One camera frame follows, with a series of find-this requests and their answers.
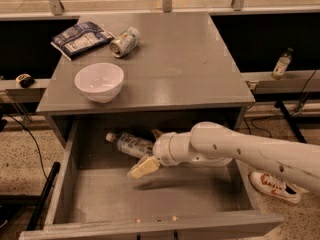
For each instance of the black yellow tape measure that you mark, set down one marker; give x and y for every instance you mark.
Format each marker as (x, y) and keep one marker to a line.
(25, 80)

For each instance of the white ceramic bowl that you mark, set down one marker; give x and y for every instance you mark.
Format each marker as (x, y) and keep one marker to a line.
(100, 82)

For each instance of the blue plastic water bottle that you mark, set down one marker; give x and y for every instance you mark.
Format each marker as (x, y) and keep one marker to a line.
(130, 144)

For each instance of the green juice bottle on ledge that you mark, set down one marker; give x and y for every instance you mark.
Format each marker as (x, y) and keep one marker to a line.
(282, 64)

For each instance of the grey cabinet with counter top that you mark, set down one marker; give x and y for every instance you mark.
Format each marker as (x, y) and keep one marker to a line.
(181, 63)

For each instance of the black bar on left floor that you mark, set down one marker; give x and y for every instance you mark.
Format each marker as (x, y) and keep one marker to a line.
(43, 197)

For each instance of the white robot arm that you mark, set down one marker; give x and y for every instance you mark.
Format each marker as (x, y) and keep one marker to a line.
(212, 144)

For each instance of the open grey top drawer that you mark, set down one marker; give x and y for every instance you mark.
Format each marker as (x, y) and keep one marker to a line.
(93, 198)

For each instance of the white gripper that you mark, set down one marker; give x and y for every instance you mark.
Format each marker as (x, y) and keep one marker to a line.
(162, 149)

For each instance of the white red sneaker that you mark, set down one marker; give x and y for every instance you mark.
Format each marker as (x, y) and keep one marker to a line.
(276, 187)

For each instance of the blue white snack bag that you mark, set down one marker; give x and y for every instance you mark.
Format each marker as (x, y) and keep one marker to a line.
(81, 38)

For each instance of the green white soda can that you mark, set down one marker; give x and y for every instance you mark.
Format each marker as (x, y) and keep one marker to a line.
(125, 43)

